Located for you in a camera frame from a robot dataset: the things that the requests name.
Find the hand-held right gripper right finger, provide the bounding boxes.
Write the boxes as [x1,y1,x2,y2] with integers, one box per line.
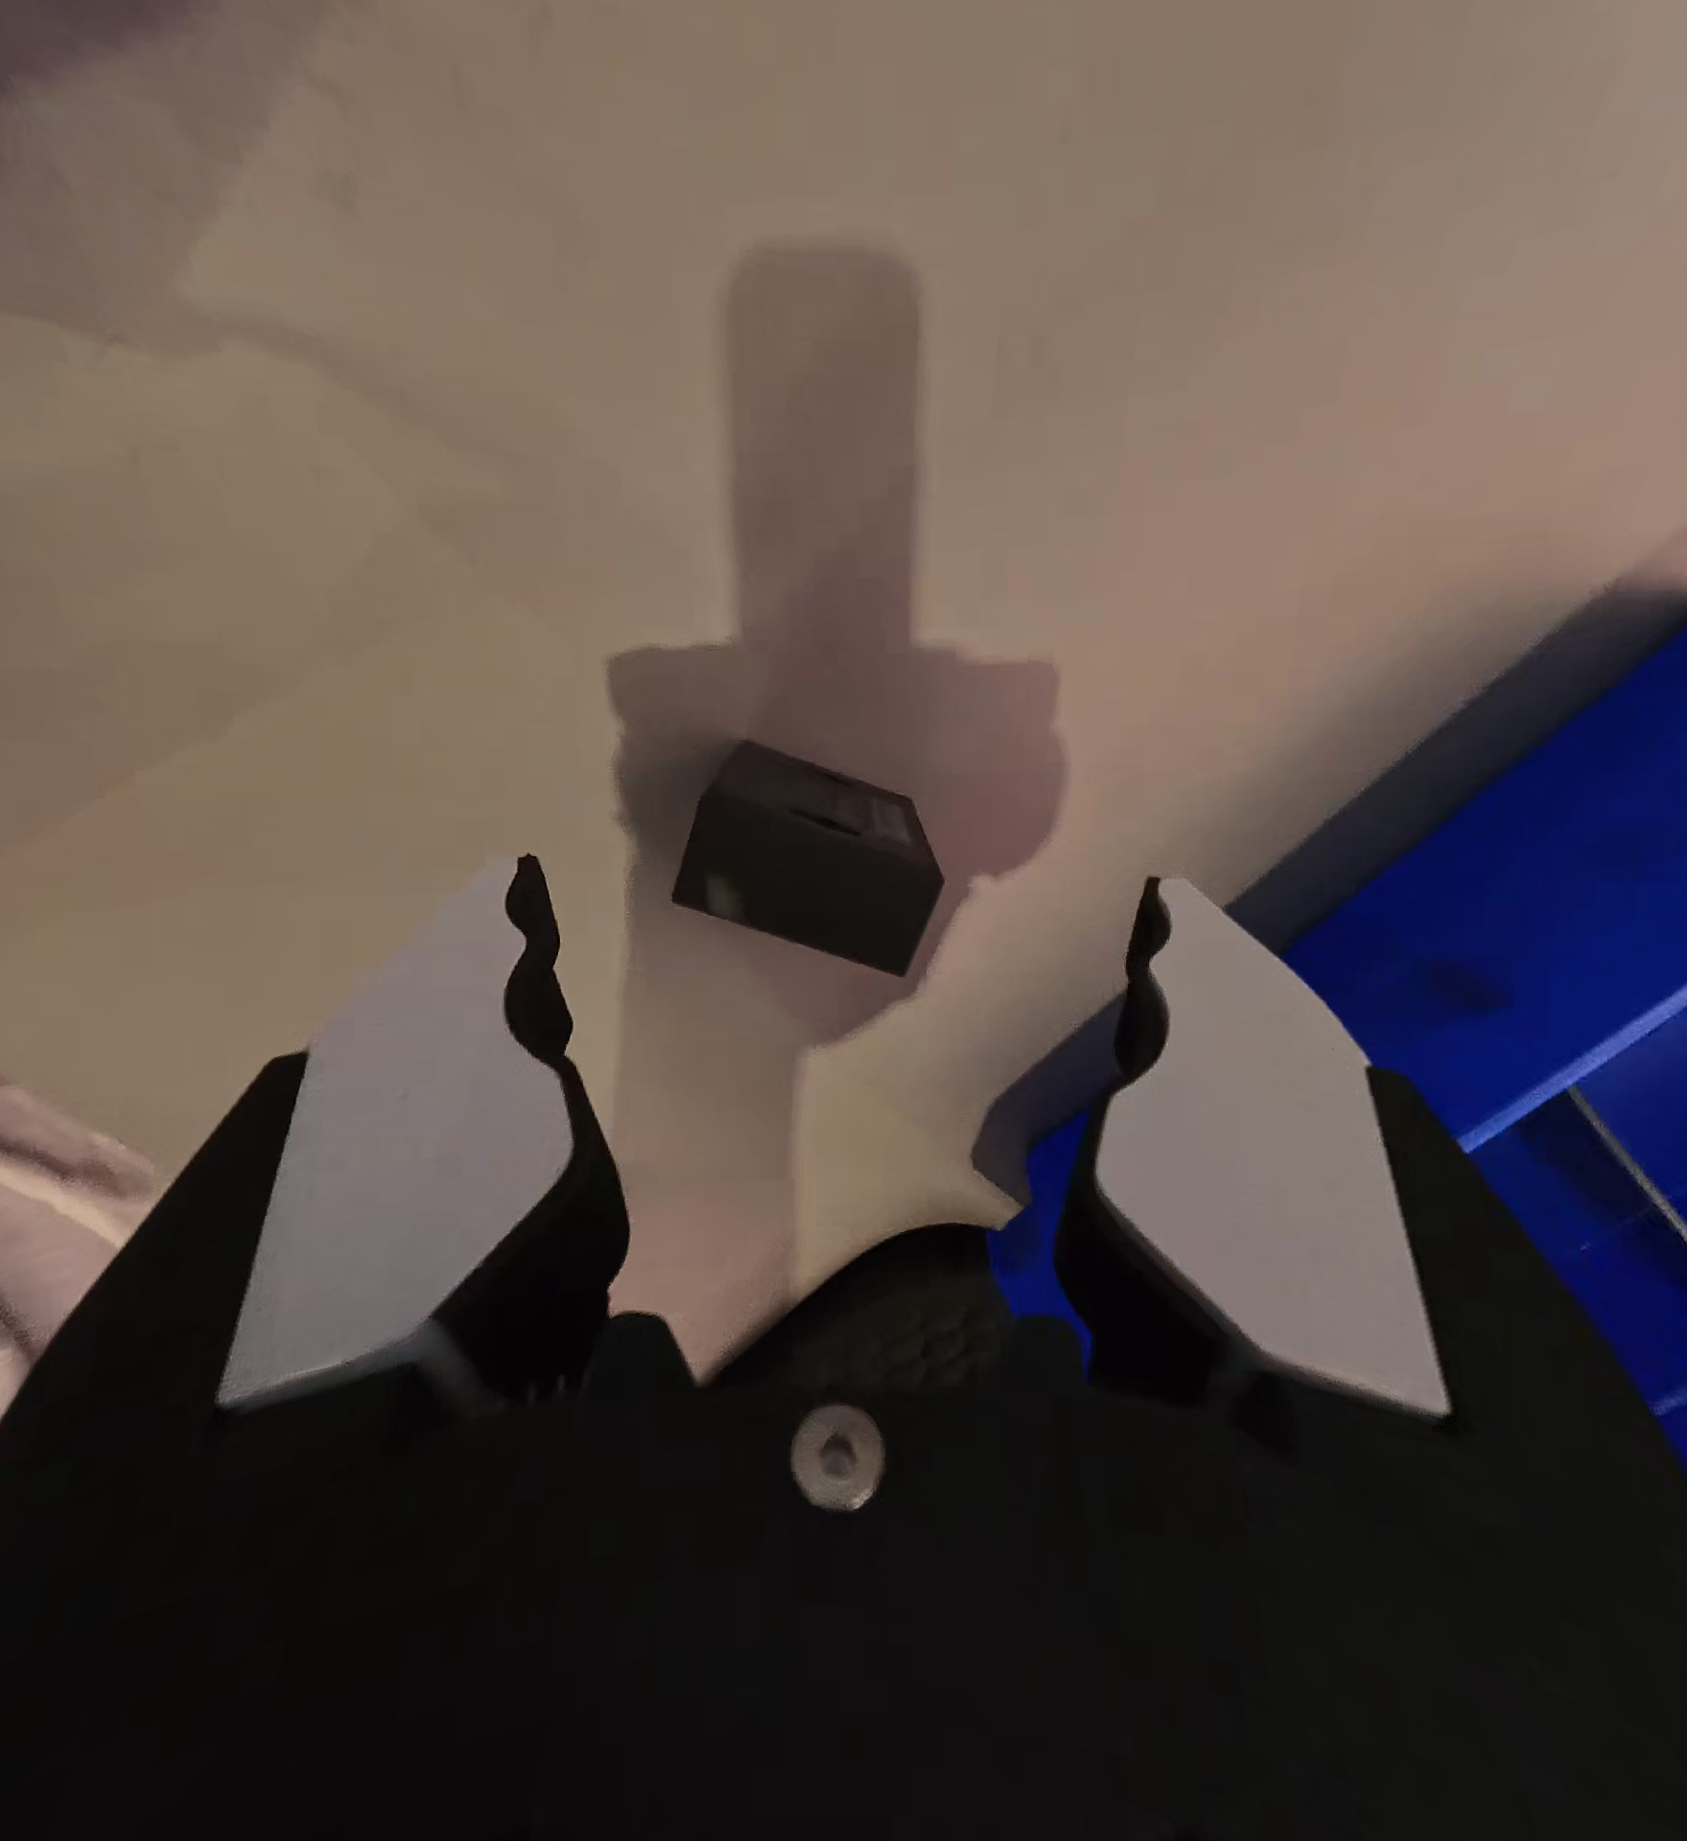
[1051,875,1455,1430]

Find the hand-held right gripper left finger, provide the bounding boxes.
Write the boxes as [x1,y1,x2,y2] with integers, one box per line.
[217,852,633,1417]

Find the black network switch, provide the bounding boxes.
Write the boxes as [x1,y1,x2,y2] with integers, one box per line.
[672,740,948,974]

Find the blue plastic bin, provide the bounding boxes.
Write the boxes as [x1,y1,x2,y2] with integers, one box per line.
[995,589,1687,1618]

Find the black textured pad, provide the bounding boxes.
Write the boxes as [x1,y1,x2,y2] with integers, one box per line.
[782,1223,1024,1388]

